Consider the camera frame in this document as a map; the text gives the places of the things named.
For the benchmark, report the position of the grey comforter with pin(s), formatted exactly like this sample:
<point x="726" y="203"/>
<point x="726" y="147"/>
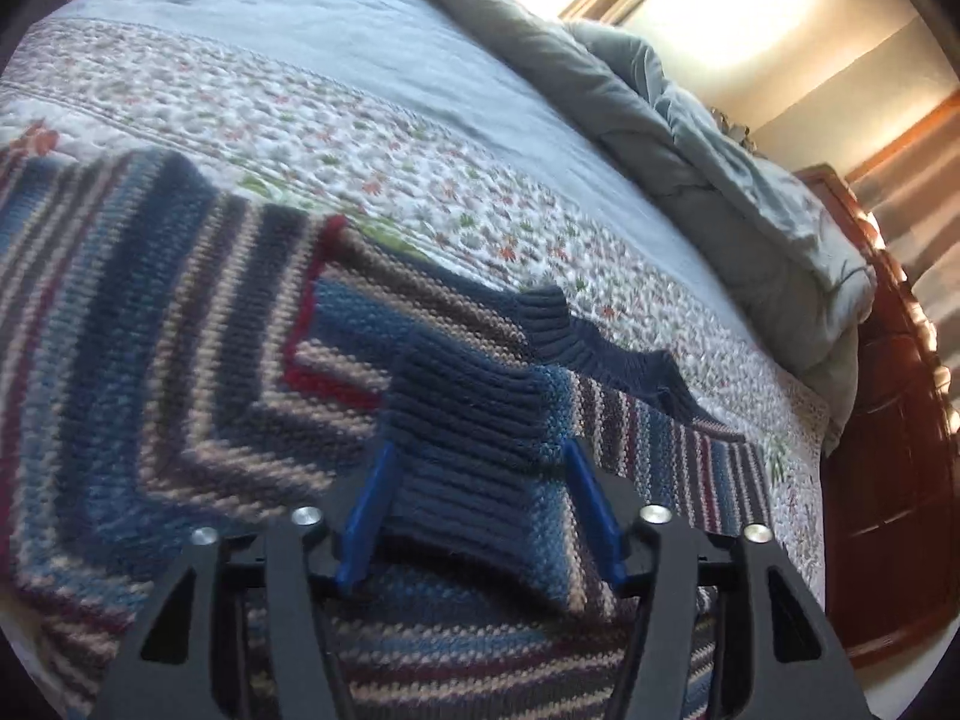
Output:
<point x="675" y="157"/>

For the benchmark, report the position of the wooden bed board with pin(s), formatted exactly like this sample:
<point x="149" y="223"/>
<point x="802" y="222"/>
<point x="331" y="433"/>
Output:
<point x="892" y="480"/>

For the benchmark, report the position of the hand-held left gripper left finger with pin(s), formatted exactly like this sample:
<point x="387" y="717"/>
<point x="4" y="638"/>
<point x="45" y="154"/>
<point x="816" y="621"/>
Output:
<point x="369" y="510"/>

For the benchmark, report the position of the striped knit sweater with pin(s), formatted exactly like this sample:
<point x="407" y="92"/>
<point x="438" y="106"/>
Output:
<point x="187" y="360"/>

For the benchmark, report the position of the floral quilted bedspread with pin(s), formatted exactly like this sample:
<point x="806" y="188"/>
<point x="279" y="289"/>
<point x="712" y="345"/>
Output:
<point x="390" y="127"/>

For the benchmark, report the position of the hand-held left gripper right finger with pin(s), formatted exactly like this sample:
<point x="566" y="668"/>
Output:
<point x="592" y="499"/>

